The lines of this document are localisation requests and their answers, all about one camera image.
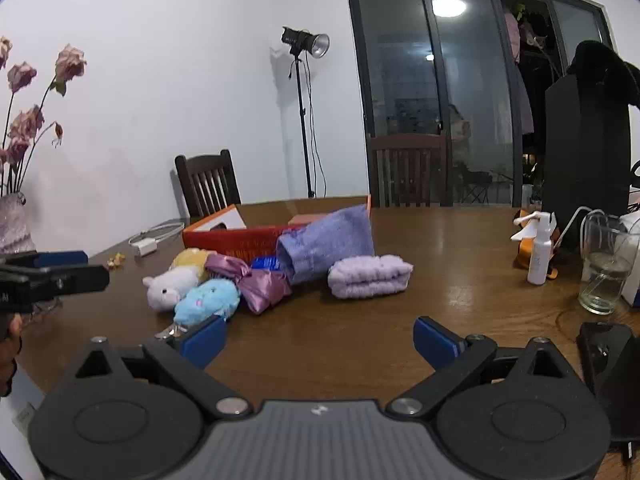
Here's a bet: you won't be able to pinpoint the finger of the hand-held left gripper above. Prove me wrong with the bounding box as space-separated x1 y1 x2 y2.
0 250 89 270
0 264 111 311

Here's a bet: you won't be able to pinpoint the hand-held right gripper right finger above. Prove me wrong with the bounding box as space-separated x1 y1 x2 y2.
385 316 568 418

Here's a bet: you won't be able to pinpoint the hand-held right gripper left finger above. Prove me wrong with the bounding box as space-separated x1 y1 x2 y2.
75 315 253 421

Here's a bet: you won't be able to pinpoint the blue plush toy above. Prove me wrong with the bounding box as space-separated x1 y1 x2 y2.
155 278 241 339

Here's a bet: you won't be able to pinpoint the white plush toy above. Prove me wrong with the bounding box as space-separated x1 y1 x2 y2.
142 266 201 313

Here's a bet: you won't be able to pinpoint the purple satin cloth bundle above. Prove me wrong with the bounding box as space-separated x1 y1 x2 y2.
205 252 293 316

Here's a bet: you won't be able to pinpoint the yellow plush toy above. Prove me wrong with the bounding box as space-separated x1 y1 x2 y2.
171 248 217 283

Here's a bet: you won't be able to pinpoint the lilac fluffy towel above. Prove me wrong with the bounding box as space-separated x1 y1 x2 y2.
327 254 414 301

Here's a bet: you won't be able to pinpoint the red cardboard box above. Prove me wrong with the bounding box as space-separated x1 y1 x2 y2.
182 195 373 267

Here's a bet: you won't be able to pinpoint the lavender towel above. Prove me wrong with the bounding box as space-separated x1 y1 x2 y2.
276 205 376 286

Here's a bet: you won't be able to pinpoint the person's left hand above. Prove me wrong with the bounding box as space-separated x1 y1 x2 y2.
0 312 24 397

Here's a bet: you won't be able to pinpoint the glass flower vase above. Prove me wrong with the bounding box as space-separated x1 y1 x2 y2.
0 192 39 256

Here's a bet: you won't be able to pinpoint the white spray bottle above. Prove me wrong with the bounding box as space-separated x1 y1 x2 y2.
510 211 559 286

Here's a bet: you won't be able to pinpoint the dried pink flowers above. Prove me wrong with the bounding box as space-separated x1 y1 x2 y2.
0 35 88 197

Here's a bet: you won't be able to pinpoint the dark wooden chair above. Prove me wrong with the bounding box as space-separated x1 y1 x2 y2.
175 149 243 221
367 132 454 209

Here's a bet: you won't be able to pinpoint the clear glass cup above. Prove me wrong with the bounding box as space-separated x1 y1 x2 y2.
578 209 634 316

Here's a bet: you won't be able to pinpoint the black chair back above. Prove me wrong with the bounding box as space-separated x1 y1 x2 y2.
542 72 632 252

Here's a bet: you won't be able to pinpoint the sliding glass door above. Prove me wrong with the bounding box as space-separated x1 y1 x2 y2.
345 0 619 209

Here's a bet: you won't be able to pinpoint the hanging pink garment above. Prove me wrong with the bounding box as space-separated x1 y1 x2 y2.
504 10 535 136

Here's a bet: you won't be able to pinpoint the studio light on stand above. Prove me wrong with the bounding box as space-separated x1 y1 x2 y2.
281 26 331 200

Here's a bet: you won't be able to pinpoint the black garment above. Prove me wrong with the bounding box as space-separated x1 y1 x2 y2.
566 40 640 108

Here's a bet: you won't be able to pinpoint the white charger with cable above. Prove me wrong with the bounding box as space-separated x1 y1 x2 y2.
129 219 186 259

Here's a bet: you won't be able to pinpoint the white cable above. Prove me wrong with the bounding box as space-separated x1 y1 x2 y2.
559 205 607 250

